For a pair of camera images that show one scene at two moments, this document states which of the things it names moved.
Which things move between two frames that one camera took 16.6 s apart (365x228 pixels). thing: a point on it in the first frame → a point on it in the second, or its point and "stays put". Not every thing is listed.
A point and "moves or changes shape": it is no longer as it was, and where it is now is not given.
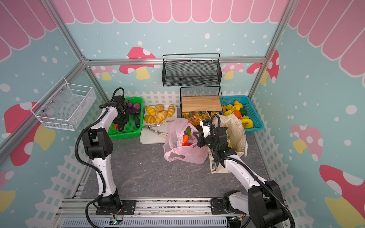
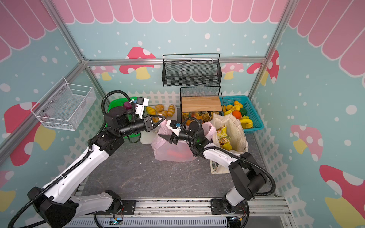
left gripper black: [125, 120] → [148, 122]
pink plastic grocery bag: [173, 149] moves or changes shape
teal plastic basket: [257, 124] stays put
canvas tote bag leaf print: [237, 142] stays put
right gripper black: [202, 138] → [175, 135]
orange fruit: [237, 113] stays put
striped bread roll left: [151, 111] stays put
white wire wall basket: [65, 106] stays put
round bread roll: [159, 107] stays put
